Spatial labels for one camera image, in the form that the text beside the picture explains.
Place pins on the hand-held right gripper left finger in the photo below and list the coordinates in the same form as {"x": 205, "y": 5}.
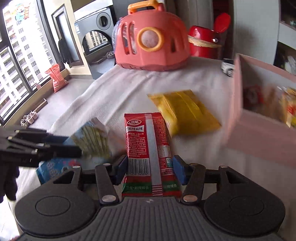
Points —
{"x": 120, "y": 170}

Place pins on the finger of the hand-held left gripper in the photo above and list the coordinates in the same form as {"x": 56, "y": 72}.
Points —
{"x": 55, "y": 139}
{"x": 57, "y": 151}

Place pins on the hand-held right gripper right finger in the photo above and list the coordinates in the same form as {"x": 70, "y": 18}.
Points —
{"x": 179, "y": 170}

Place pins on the blue snack packet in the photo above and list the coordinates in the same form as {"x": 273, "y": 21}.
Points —
{"x": 92, "y": 139}

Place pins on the red spicy strip packet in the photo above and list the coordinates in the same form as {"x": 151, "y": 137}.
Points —
{"x": 148, "y": 143}

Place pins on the pink cardboard box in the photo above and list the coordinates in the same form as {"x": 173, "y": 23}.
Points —
{"x": 254, "y": 139}

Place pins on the red rice cracker packet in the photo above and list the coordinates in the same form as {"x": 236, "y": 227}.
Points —
{"x": 253, "y": 96}

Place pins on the long clear biscuit packet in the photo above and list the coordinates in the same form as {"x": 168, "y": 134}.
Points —
{"x": 271, "y": 102}

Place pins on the bread bun packet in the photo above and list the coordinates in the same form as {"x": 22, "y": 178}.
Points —
{"x": 288, "y": 106}

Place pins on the person's left hand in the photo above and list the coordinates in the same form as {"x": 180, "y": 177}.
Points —
{"x": 9, "y": 183}

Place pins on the small pink shoe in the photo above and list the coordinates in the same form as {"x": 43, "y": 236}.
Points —
{"x": 25, "y": 121}
{"x": 33, "y": 115}

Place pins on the wooden plank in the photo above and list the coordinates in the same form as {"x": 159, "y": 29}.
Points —
{"x": 39, "y": 104}

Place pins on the yellow snack packet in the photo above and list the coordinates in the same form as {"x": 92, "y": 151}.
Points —
{"x": 189, "y": 111}

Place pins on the orange bag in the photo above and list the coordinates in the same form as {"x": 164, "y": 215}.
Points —
{"x": 56, "y": 78}

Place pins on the white tablecloth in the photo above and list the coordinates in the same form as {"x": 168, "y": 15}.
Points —
{"x": 115, "y": 92}

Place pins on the dark hanging jacket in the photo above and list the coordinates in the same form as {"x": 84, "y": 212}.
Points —
{"x": 64, "y": 51}

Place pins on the grey slippers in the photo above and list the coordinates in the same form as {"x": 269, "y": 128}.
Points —
{"x": 109, "y": 55}

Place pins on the white toy car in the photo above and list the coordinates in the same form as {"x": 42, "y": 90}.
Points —
{"x": 227, "y": 68}

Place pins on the pink toy pet carrier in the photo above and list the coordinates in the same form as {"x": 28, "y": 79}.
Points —
{"x": 161, "y": 58}

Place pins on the grey washing machine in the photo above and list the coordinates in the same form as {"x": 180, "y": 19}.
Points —
{"x": 92, "y": 18}

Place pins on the cartoon window sticker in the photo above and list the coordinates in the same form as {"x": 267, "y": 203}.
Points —
{"x": 21, "y": 11}

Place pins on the red container with lid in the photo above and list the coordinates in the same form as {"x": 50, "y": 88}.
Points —
{"x": 203, "y": 34}

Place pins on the white shelf cabinet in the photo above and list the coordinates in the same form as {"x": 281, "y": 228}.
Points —
{"x": 286, "y": 34}

